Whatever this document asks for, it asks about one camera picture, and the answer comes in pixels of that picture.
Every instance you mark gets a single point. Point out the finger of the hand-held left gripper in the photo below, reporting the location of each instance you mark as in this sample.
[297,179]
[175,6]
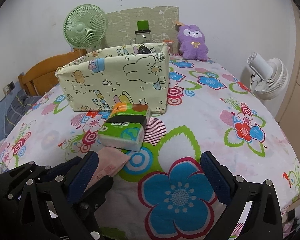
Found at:
[101,187]
[46,171]

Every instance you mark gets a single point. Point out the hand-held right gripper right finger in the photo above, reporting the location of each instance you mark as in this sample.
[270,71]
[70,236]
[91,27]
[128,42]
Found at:
[213,177]

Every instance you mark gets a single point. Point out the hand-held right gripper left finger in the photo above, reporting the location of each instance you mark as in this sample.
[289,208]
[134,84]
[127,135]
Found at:
[83,172]

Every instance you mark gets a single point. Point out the pink paper packet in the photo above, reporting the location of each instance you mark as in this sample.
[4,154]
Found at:
[110,162]

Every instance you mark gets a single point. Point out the orange green tissue pack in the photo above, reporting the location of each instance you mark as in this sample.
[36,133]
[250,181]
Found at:
[132,108]

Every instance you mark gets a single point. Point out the printed fabric storage box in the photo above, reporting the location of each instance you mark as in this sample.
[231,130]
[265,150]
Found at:
[115,80]

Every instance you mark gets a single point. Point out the floral tablecloth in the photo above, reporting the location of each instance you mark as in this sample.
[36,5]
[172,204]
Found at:
[210,130]

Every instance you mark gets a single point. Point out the blue grey plaid pillow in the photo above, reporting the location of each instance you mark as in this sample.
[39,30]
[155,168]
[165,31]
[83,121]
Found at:
[20,105]

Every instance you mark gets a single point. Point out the wooden bed headboard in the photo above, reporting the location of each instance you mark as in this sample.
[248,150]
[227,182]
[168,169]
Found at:
[40,72]

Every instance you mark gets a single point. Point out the white standing fan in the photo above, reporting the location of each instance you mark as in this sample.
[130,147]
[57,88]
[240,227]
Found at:
[270,77]

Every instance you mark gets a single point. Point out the purple plush bunny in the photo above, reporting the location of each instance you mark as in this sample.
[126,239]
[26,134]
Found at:
[192,47]

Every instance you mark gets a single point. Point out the small black object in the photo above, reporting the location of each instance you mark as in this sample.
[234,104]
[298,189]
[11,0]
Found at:
[142,50]

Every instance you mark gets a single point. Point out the small jar orange lid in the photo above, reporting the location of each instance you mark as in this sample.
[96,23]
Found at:
[170,46]

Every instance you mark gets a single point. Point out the green desk fan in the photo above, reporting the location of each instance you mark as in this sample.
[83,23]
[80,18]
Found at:
[83,26]

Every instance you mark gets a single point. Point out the green patterned cardboard sheet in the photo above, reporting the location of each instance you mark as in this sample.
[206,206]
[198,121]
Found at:
[125,20]

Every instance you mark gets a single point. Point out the green plastic cup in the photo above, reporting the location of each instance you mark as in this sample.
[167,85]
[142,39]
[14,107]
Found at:
[143,25]

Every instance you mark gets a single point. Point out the wall socket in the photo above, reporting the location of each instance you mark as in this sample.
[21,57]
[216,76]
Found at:
[9,87]

